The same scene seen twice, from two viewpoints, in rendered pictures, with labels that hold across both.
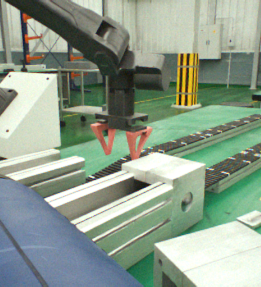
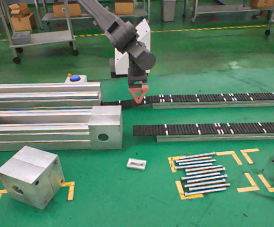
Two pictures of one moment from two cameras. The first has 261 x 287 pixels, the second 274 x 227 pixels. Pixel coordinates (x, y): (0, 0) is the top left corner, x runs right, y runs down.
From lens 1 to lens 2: 0.61 m
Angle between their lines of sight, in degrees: 47
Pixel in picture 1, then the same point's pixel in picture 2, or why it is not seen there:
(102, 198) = (71, 118)
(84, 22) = (103, 22)
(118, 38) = (120, 33)
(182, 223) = (100, 145)
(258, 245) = (39, 166)
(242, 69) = not seen: outside the picture
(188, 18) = not seen: outside the picture
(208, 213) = (128, 148)
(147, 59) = (135, 49)
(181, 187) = (96, 129)
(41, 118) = not seen: hidden behind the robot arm
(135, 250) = (65, 145)
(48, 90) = (142, 39)
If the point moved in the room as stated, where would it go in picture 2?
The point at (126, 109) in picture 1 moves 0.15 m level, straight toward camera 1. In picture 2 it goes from (133, 72) to (97, 87)
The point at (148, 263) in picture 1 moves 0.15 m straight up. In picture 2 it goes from (69, 152) to (59, 111)
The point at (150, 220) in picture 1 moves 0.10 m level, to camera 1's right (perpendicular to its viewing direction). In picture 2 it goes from (72, 137) to (92, 154)
